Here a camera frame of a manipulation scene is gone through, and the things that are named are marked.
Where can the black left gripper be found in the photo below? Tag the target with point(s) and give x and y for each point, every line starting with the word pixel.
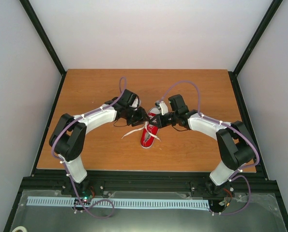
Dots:
pixel 142 118

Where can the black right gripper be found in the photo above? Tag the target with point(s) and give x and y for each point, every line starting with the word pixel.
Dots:
pixel 159 124

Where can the red canvas sneaker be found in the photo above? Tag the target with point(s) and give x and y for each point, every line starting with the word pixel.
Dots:
pixel 149 133

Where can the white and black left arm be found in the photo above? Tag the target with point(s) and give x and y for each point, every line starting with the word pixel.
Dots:
pixel 68 137

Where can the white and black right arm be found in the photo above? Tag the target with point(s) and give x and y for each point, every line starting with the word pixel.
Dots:
pixel 235 145

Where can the white tape roll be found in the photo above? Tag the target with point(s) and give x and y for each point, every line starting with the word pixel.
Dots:
pixel 19 229

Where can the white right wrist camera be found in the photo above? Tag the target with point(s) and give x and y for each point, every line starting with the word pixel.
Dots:
pixel 162 107

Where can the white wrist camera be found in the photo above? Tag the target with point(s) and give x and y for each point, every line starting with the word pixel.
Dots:
pixel 162 107
pixel 136 103

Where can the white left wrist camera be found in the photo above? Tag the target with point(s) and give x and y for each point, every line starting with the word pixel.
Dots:
pixel 136 103

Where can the white slotted cable duct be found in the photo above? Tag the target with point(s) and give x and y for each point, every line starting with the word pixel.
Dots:
pixel 122 203

